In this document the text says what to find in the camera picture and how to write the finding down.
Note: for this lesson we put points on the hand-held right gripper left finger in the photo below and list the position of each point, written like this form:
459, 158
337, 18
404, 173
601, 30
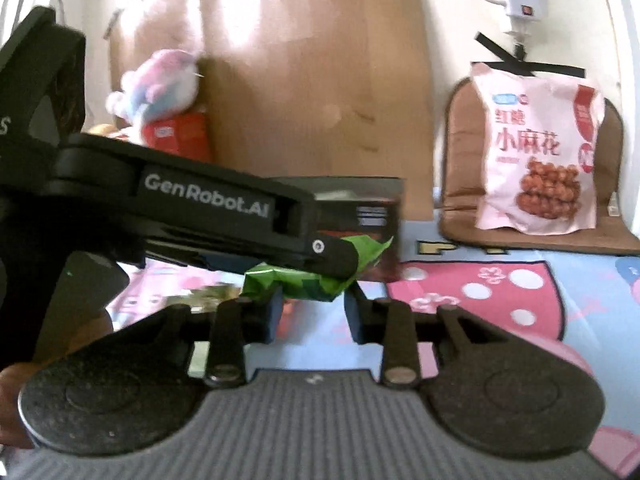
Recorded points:
267, 315

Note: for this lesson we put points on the pink blue plush toy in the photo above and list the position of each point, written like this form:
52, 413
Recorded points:
160, 85

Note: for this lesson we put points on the large pink snack bag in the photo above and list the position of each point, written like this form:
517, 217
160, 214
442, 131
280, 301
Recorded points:
530, 125

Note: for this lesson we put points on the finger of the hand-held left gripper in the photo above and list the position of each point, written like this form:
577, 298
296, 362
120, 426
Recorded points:
335, 255
225, 262

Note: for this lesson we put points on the wooden board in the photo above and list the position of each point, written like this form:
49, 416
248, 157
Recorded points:
300, 60

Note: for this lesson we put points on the person's left hand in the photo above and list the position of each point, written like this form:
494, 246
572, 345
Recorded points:
12, 410

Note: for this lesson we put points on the crossed black tape strips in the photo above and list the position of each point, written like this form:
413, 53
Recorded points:
530, 62

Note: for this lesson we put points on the small green snack packet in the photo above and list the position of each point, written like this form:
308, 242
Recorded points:
290, 282

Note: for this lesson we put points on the black cardboard box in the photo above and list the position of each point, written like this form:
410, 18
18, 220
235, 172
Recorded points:
380, 220

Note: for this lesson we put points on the brown seat cushion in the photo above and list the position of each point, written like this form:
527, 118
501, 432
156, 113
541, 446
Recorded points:
460, 160

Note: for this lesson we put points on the printed cartoon blanket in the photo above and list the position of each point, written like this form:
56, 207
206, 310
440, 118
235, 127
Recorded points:
550, 310

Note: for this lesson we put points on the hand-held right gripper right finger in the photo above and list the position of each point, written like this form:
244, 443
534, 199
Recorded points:
356, 317

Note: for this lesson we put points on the red gift bag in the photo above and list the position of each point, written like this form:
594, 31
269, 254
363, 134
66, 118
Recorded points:
185, 135

